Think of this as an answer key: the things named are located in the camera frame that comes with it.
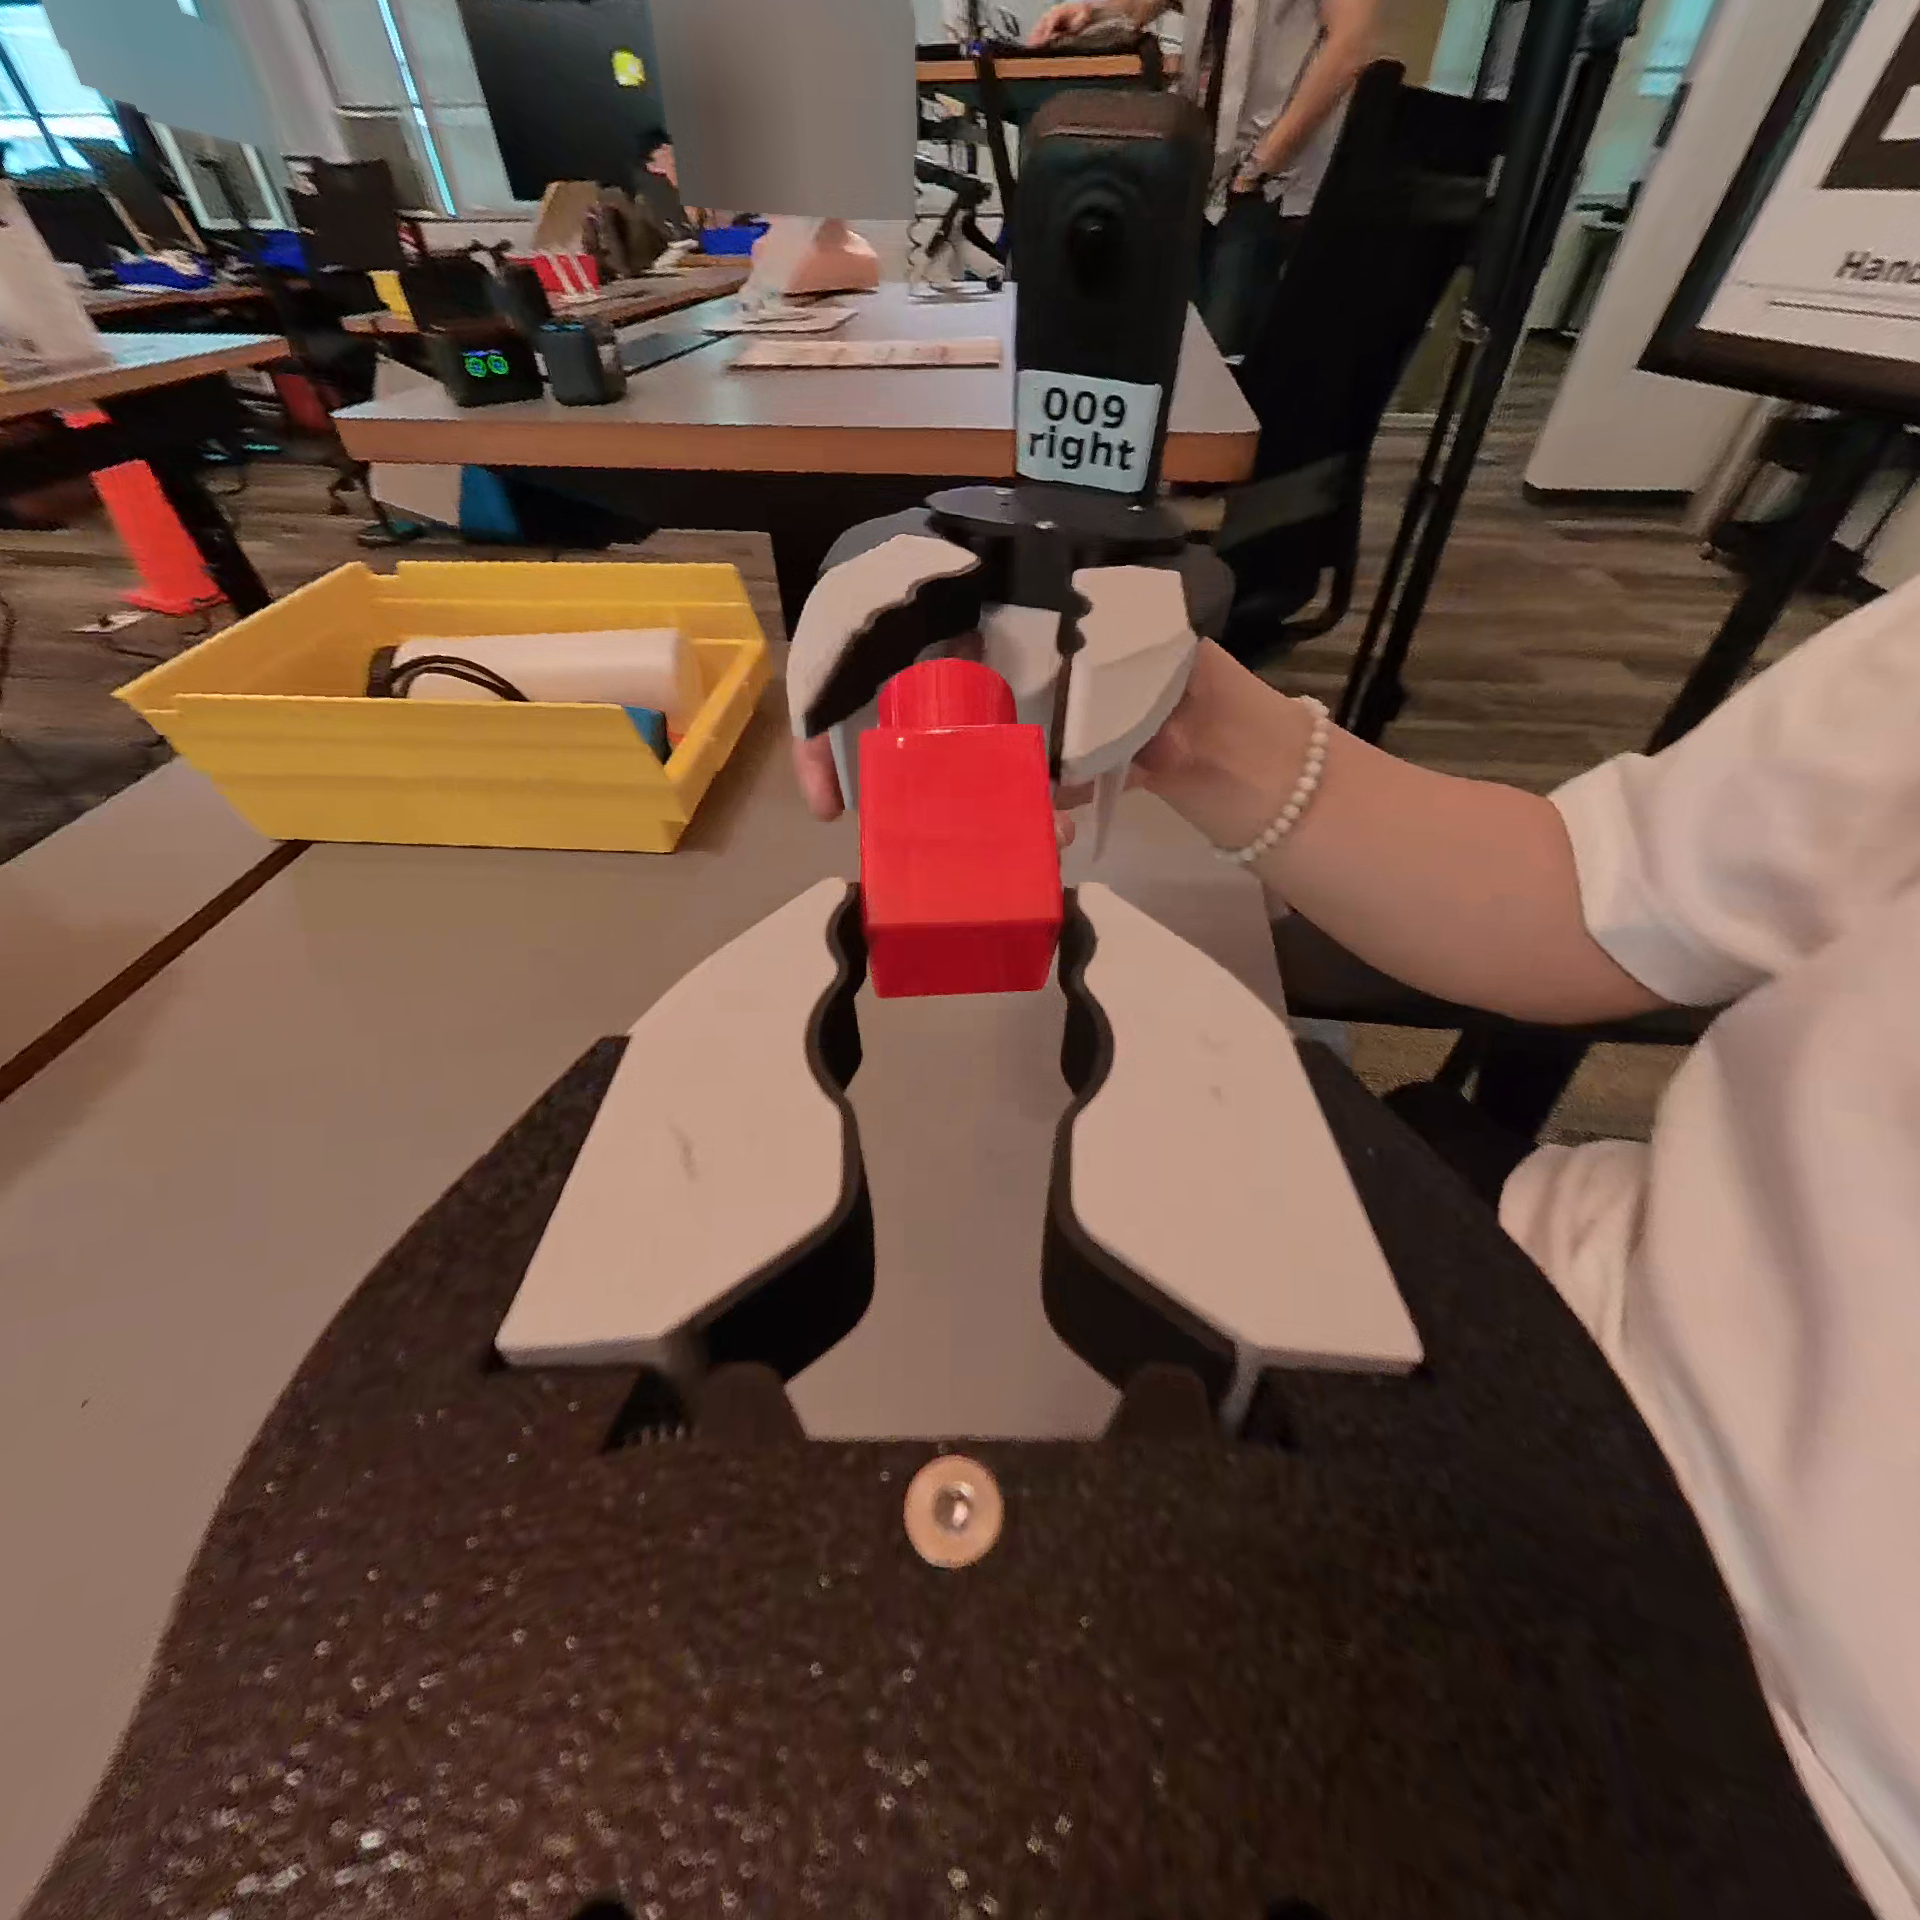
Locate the person's right forearm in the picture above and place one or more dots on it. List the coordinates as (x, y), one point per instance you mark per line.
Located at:
(1440, 884)

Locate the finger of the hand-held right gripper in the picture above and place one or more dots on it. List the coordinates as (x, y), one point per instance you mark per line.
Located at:
(856, 631)
(1135, 675)

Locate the black office chair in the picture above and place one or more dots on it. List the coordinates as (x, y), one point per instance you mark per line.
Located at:
(1351, 391)

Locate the blue and black sponge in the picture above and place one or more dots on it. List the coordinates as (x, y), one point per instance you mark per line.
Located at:
(645, 730)

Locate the red block with round knob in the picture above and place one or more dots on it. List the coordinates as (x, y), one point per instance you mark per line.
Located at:
(961, 856)

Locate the small black box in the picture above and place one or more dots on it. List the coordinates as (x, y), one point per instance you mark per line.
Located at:
(583, 362)

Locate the black clock with green display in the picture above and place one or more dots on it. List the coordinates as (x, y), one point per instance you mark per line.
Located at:
(487, 366)

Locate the person's right hand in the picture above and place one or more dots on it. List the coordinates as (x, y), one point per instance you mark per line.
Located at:
(1230, 751)

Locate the black television screen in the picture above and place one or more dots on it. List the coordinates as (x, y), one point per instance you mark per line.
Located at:
(557, 91)

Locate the orange traffic cone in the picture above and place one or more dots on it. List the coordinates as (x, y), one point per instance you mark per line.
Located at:
(157, 539)

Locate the white cylinder with black cap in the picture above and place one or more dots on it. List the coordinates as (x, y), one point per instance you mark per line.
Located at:
(573, 675)

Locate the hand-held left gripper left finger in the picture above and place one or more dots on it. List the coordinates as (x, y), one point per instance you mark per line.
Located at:
(692, 1200)

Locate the grey desk with wooden edge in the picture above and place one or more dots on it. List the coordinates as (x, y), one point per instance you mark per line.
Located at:
(750, 422)

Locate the paper sheet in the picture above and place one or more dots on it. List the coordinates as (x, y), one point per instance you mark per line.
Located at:
(872, 352)

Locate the black tripod stand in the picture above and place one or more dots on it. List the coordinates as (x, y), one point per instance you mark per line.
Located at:
(1500, 362)

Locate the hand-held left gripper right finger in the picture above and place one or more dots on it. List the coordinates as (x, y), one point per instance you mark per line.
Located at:
(1230, 1200)

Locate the yellow plastic bin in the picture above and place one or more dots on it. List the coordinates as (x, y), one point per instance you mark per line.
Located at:
(361, 779)

